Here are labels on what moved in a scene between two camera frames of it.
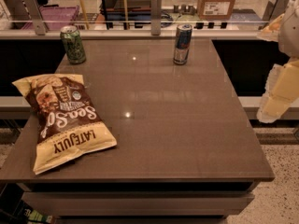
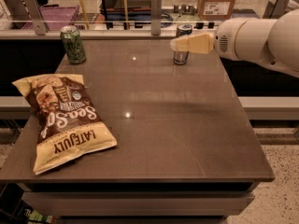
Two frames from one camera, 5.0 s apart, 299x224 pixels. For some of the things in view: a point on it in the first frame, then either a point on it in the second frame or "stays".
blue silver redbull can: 182,44 stays
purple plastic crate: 55,17 stays
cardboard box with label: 217,2 stays
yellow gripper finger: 281,90 -> 197,43
